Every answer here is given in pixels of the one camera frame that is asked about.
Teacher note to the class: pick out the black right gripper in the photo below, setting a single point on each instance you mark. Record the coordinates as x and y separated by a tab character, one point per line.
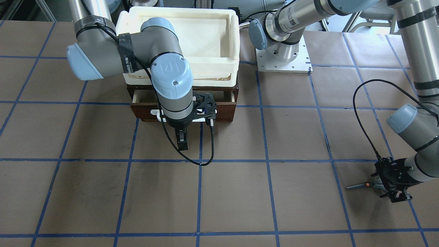
179	124

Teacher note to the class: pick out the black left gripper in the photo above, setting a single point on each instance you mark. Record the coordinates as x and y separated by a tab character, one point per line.
400	180

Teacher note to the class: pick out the orange grey scissors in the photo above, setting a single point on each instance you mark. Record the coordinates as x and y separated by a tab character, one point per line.
363	185

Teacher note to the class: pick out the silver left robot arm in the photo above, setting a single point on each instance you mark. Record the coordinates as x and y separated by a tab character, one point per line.
416	124

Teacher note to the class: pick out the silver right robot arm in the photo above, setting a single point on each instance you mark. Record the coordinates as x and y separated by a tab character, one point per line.
99	52

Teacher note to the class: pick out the dark wooden drawer cabinet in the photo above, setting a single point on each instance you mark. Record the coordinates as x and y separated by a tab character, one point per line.
177	97

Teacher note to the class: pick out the cream plastic tray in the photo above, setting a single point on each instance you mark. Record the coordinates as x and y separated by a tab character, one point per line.
209	39

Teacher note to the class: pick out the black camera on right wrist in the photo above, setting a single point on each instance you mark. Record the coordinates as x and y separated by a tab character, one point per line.
205	105

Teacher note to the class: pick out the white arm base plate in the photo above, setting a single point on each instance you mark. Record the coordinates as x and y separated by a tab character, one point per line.
284	58

